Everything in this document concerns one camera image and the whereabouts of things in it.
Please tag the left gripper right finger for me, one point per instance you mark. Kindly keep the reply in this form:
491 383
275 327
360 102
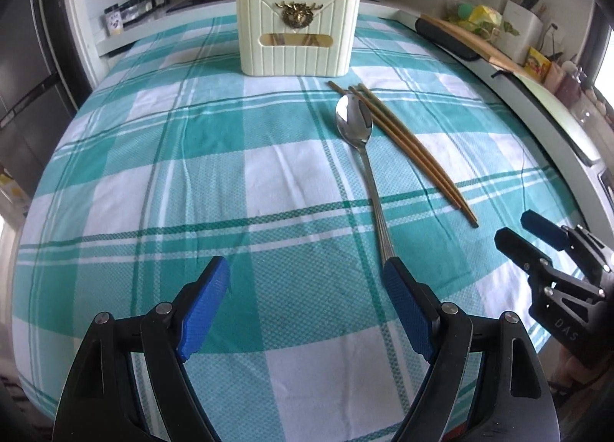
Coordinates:
443 339

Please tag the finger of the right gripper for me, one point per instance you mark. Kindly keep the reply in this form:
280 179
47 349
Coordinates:
544 229
522 253

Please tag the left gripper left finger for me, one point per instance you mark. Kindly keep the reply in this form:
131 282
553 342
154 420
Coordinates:
171 332

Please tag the silver metal spoon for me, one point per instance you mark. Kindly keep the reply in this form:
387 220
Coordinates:
355 126

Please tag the cream utensil holder box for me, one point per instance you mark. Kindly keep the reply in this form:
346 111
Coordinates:
279 38

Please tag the green cutting board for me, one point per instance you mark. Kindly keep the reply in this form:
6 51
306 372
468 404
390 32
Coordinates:
560 118

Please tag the yellow snack packet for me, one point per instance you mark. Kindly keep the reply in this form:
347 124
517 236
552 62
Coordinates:
536 65

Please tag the teal plaid tablecloth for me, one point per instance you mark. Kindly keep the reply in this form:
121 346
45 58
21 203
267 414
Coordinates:
178 157

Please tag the wooden cutting board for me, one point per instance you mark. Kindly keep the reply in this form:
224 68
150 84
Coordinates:
477 44

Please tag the wooden chopstick cluster left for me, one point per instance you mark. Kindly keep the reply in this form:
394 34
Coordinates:
398 144

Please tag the wooden chopstick cluster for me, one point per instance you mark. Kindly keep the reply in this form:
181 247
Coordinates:
415 145
412 153
398 144

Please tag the white knife block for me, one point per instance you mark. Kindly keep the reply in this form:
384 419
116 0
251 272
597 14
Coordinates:
519 31

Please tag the wooden chopstick cluster middle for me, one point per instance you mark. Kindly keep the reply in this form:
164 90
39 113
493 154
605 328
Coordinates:
412 153

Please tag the black rolled mat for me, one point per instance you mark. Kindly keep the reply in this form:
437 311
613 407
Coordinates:
444 40

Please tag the wooden chopstick cluster right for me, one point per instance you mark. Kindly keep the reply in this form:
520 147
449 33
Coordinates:
415 145

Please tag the plastic bag with produce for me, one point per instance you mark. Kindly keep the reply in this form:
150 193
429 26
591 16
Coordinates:
478 18

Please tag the grey refrigerator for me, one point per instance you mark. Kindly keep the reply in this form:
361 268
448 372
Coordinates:
43 84

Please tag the spice jar rack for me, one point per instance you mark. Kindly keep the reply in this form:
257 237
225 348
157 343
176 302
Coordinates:
118 16

